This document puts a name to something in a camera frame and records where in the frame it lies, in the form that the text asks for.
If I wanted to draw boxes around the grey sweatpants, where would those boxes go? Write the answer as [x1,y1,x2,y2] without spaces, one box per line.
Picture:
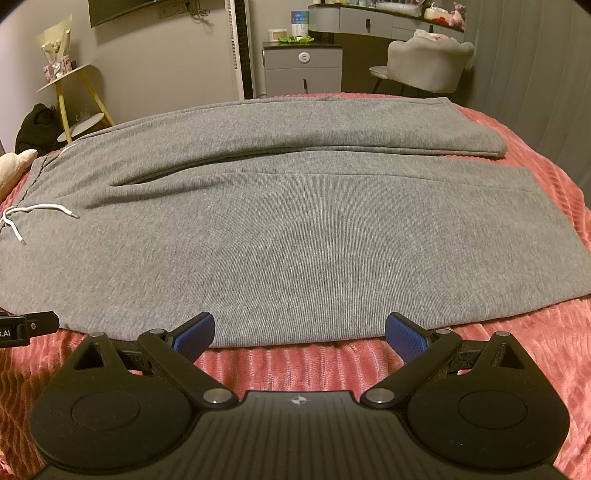
[1,97,590,347]

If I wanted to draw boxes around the cream plush pillow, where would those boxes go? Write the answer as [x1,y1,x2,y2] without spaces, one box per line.
[0,149,38,202]

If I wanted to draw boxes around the black bag on floor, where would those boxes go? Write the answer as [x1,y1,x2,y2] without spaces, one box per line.
[15,103,65,156]

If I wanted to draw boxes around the yellow legged side table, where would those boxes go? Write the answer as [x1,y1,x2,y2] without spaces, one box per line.
[36,62,115,144]

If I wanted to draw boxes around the grey upholstered chair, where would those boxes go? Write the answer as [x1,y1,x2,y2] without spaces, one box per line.
[369,30,475,95]

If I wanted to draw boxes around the wrapped flower bouquet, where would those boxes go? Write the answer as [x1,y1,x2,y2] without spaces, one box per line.
[35,15,73,84]

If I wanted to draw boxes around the grey drawer nightstand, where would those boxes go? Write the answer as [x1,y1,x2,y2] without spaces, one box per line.
[262,42,342,97]

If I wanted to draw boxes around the green tray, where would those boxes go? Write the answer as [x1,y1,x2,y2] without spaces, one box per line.
[279,36,315,45]

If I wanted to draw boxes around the pink plush toy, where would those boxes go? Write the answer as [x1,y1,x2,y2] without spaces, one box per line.
[449,2,467,31]

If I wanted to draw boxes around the grey vanity desk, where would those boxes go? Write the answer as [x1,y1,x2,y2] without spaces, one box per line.
[307,3,466,93]

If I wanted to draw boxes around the blue white tissue box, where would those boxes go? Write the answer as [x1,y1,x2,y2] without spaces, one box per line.
[290,10,310,38]

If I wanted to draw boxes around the wall mounted television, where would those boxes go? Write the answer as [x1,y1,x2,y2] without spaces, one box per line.
[88,0,187,28]

